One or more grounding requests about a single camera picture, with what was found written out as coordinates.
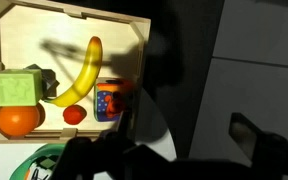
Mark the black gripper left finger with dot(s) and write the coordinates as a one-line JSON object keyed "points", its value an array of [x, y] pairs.
{"points": [[125, 128]]}

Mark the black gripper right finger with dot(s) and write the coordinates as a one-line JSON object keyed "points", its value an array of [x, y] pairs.
{"points": [[247, 136]]}

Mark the small red toy fruit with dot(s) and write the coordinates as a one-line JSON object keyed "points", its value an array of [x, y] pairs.
{"points": [[74, 115]]}

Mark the yellow toy banana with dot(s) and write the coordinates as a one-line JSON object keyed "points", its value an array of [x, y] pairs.
{"points": [[87, 76]]}

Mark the dark grey toy block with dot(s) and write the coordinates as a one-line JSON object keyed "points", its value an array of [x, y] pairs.
{"points": [[50, 81]]}

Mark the light wooden box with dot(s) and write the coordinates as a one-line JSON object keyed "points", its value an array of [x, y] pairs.
{"points": [[67, 30]]}

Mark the light green toy block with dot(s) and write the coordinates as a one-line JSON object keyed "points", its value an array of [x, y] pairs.
{"points": [[15, 88]]}

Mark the colourful fabric cube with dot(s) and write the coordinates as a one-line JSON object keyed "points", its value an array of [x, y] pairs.
{"points": [[109, 100]]}

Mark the black and white card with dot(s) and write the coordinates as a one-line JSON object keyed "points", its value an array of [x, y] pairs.
{"points": [[47, 164]]}

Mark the green plastic bowl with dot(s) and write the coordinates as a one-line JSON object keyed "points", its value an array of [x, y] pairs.
{"points": [[42, 151]]}

